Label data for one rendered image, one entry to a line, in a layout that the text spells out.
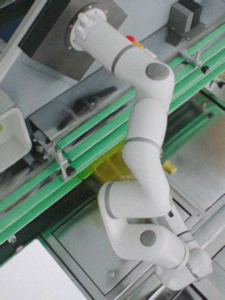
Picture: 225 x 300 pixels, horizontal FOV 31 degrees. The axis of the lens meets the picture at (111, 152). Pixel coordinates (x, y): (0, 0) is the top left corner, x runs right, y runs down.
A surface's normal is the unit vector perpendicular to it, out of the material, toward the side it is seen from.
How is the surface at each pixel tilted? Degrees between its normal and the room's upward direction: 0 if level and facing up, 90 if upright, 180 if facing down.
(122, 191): 109
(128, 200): 90
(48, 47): 1
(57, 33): 1
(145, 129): 89
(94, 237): 90
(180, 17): 90
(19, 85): 0
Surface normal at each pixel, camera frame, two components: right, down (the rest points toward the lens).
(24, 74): 0.67, 0.64
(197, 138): -0.02, -0.50
